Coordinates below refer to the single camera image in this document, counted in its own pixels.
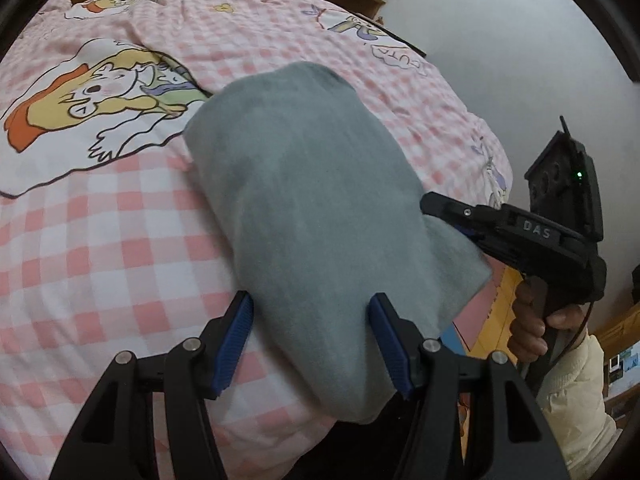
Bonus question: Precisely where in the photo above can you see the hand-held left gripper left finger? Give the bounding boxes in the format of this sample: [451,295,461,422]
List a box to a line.
[50,290,255,480]

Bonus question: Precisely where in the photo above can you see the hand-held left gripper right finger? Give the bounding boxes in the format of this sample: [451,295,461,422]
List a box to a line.
[367,292,571,480]

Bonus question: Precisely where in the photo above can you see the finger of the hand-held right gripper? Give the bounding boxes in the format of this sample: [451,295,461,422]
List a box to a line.
[420,191,501,241]

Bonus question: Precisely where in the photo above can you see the grey pants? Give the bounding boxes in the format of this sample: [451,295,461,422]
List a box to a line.
[182,61,493,425]

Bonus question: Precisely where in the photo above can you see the person's right forearm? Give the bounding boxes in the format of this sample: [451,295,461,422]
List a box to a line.
[535,332,622,480]

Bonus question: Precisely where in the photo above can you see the person's right hand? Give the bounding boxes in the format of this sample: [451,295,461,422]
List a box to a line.
[507,280,588,366]

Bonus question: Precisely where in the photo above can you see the foam puzzle floor mat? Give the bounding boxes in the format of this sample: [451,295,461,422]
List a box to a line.
[440,265,526,456]

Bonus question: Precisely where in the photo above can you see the pink checked printed blanket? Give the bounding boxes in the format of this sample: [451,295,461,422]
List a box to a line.
[0,0,513,480]

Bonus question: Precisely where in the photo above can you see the black cable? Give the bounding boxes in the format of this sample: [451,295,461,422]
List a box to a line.
[547,297,598,368]

